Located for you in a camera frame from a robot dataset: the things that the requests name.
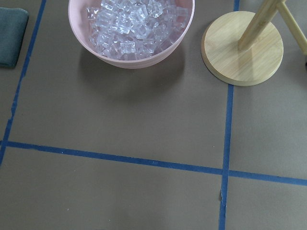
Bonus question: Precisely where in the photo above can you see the pink bowl of ice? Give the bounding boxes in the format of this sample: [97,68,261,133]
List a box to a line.
[68,0,195,69]

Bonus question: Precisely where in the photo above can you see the wooden stand with base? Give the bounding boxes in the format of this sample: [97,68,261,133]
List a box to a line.
[201,0,307,86]

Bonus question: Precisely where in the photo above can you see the grey yellow cloth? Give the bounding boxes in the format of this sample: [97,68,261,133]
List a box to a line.
[0,7,29,68]

